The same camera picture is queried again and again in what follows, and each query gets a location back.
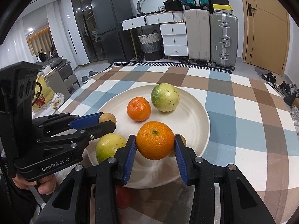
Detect cream round plate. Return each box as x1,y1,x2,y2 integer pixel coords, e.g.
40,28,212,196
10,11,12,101
100,84,210,189

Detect black storage box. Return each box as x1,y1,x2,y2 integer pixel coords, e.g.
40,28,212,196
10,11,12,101
164,0,182,12

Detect silver suitcase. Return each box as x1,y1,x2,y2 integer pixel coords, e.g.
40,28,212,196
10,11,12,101
210,13,239,70

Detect large orange mandarin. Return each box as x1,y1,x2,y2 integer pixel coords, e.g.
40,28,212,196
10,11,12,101
136,121,175,160

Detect white drawer desk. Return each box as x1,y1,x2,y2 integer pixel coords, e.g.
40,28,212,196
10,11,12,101
122,11,188,57

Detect black refrigerator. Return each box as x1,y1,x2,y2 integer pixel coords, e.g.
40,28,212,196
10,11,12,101
91,0,135,63

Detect left hand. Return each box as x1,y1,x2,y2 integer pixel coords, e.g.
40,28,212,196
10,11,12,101
12,174,57,195

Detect yellow snack bag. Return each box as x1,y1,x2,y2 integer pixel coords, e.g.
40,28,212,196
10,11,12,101
33,76,54,112

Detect wooden door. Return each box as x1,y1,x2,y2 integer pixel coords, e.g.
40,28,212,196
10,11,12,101
242,0,290,75

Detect woven laundry basket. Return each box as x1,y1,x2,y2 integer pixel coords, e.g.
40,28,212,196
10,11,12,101
138,30,163,61

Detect large green passion fruit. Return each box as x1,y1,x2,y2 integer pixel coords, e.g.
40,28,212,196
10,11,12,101
150,83,180,113

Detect grey slippers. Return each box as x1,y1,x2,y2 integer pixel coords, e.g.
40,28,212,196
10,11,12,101
82,71,99,84

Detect brown longan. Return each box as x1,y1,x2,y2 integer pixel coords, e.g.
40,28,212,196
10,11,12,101
99,113,117,124
179,135,187,146

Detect yellow green passion fruit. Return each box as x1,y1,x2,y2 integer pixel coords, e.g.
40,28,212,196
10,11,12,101
95,133,127,164

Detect small orange mandarin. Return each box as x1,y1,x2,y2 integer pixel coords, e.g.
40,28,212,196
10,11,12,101
127,97,152,122

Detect red cherry tomato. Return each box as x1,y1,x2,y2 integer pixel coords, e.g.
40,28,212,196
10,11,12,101
115,186,132,209

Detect beige suitcase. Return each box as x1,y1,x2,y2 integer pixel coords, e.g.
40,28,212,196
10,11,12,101
184,9,211,61

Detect checkered tablecloth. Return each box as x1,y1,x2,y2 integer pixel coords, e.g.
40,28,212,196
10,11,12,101
59,66,298,223

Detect dark glass cabinet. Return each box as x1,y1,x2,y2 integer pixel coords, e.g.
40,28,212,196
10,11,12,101
71,0,106,62

